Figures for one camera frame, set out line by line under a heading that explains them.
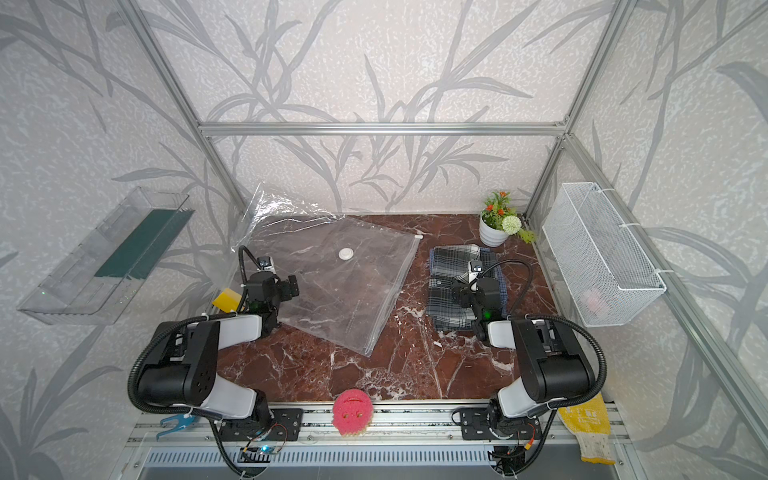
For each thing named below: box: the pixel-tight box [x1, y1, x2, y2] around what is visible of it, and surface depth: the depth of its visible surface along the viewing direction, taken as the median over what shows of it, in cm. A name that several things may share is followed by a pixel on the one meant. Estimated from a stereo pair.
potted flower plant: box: [479, 191, 537, 248], surface depth 104 cm
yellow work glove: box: [558, 393, 616, 465], surface depth 73 cm
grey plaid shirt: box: [427, 244, 481, 332], surface depth 95 cm
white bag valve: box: [338, 248, 354, 261], surface depth 110 cm
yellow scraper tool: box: [212, 288, 242, 314], surface depth 98 cm
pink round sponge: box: [332, 388, 373, 436], surface depth 75 cm
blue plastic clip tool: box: [156, 414, 198, 442], surface depth 75 cm
